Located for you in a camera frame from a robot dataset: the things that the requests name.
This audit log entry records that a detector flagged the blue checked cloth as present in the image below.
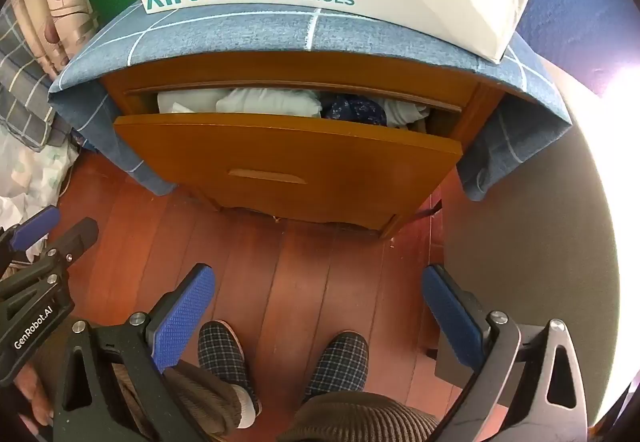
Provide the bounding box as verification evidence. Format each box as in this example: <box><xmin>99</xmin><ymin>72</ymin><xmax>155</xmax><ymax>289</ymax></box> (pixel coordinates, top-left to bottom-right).
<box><xmin>48</xmin><ymin>2</ymin><xmax>573</xmax><ymax>200</ymax></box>

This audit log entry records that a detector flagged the dark blue patterned underwear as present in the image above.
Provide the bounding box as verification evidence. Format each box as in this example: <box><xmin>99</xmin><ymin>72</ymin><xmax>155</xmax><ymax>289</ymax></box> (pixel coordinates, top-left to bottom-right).
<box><xmin>320</xmin><ymin>94</ymin><xmax>388</xmax><ymax>126</ymax></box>

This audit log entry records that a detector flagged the person's leg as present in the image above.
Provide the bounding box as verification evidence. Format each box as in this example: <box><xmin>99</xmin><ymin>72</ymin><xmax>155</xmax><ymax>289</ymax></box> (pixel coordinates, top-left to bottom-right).
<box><xmin>285</xmin><ymin>389</ymin><xmax>441</xmax><ymax>442</ymax></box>
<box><xmin>112</xmin><ymin>362</ymin><xmax>261</xmax><ymax>442</ymax></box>

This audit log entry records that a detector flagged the wooden nightstand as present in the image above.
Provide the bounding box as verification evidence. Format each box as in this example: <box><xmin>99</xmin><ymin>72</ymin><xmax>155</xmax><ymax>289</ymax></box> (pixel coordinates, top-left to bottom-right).
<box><xmin>100</xmin><ymin>50</ymin><xmax>506</xmax><ymax>240</ymax></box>

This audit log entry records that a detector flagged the cream garment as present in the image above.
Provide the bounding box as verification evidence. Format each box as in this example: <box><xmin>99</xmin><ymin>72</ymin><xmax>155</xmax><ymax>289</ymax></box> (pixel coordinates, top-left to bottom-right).
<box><xmin>215</xmin><ymin>89</ymin><xmax>323</xmax><ymax>119</ymax></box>

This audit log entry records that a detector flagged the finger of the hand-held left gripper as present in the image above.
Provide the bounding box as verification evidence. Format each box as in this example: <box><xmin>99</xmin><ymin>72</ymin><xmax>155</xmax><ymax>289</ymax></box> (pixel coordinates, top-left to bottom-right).
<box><xmin>0</xmin><ymin>205</ymin><xmax>58</xmax><ymax>268</ymax></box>
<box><xmin>0</xmin><ymin>217</ymin><xmax>99</xmax><ymax>303</ymax></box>

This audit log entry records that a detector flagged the person's right leg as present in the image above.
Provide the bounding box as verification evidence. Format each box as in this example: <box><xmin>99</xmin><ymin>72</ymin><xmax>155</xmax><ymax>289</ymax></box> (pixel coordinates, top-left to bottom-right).
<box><xmin>285</xmin><ymin>389</ymin><xmax>441</xmax><ymax>442</ymax></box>

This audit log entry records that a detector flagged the white folded garment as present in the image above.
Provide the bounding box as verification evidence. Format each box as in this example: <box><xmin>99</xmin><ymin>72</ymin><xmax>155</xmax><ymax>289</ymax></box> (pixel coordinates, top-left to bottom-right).
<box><xmin>380</xmin><ymin>97</ymin><xmax>431</xmax><ymax>129</ymax></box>

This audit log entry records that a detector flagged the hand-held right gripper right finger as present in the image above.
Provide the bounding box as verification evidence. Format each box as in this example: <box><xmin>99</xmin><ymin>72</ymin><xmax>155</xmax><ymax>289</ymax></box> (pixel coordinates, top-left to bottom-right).
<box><xmin>422</xmin><ymin>263</ymin><xmax>588</xmax><ymax>442</ymax></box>

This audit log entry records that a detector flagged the person's left leg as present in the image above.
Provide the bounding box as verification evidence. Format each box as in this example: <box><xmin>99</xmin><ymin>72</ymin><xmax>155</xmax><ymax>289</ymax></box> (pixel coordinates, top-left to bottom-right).
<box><xmin>112</xmin><ymin>362</ymin><xmax>261</xmax><ymax>442</ymax></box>

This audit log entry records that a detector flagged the white floral cloth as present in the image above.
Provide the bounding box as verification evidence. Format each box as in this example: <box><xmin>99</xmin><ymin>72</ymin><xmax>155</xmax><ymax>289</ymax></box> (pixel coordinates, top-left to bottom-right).
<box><xmin>0</xmin><ymin>132</ymin><xmax>76</xmax><ymax>223</ymax></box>

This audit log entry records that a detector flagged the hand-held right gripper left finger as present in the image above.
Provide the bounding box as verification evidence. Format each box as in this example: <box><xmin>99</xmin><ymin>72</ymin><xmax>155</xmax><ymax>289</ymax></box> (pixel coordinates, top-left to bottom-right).
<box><xmin>52</xmin><ymin>263</ymin><xmax>217</xmax><ymax>442</ymax></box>

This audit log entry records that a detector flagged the wooden drawer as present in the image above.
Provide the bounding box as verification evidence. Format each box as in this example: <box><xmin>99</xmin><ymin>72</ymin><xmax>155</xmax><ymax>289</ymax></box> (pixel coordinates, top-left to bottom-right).
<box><xmin>114</xmin><ymin>85</ymin><xmax>464</xmax><ymax>230</ymax></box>

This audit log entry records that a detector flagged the grey plaid blanket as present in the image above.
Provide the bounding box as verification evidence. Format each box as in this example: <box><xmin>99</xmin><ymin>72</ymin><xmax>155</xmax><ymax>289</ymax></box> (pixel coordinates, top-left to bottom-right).
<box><xmin>0</xmin><ymin>0</ymin><xmax>76</xmax><ymax>153</ymax></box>

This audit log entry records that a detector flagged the person's left hand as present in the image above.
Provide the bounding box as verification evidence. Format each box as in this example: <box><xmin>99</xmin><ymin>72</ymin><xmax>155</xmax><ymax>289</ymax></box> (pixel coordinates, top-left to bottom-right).
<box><xmin>12</xmin><ymin>367</ymin><xmax>53</xmax><ymax>427</ymax></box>

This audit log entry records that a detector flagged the dark plaid slipper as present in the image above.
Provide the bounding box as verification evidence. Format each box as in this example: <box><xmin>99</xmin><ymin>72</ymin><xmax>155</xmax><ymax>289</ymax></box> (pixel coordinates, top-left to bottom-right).
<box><xmin>197</xmin><ymin>321</ymin><xmax>262</xmax><ymax>415</ymax></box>
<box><xmin>301</xmin><ymin>331</ymin><xmax>370</xmax><ymax>405</ymax></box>

